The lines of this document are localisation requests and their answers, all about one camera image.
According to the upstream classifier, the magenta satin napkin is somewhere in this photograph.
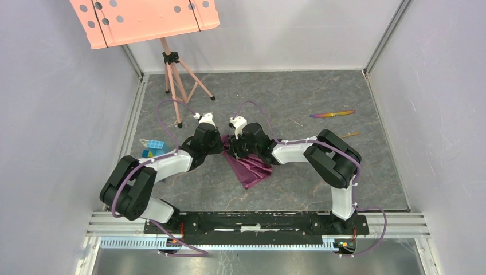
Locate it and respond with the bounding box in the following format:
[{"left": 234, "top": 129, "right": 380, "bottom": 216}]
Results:
[{"left": 221, "top": 135, "right": 272, "bottom": 190}]

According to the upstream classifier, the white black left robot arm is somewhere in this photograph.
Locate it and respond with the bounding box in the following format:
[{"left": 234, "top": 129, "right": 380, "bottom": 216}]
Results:
[{"left": 100, "top": 123, "right": 223, "bottom": 234}]

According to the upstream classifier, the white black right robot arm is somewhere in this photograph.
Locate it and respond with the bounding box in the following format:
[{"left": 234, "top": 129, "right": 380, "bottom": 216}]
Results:
[{"left": 229, "top": 121, "right": 362, "bottom": 234}]

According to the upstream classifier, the colourful toy block set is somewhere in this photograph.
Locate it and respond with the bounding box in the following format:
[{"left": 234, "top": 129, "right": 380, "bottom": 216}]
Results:
[{"left": 139, "top": 139, "right": 171, "bottom": 158}]

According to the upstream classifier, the iridescent rainbow knife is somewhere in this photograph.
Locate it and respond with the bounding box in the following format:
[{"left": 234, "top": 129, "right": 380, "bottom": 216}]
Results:
[{"left": 309, "top": 110, "right": 356, "bottom": 118}]

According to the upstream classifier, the gold spoon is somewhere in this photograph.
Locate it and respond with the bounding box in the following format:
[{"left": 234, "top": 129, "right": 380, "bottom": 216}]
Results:
[{"left": 340, "top": 132, "right": 361, "bottom": 138}]

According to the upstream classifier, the pink music stand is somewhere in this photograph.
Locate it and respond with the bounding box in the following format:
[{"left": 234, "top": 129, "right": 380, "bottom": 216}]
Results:
[{"left": 70, "top": 0, "right": 220, "bottom": 128}]

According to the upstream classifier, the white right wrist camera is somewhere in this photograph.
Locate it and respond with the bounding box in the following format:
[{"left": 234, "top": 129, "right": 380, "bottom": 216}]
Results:
[{"left": 230, "top": 116, "right": 248, "bottom": 139}]

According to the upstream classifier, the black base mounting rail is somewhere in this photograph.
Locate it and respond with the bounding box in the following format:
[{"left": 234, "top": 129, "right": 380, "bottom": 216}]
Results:
[{"left": 163, "top": 211, "right": 370, "bottom": 245}]

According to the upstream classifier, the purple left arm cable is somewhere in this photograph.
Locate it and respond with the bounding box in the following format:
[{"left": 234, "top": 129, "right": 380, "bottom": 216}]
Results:
[{"left": 111, "top": 99, "right": 210, "bottom": 257}]

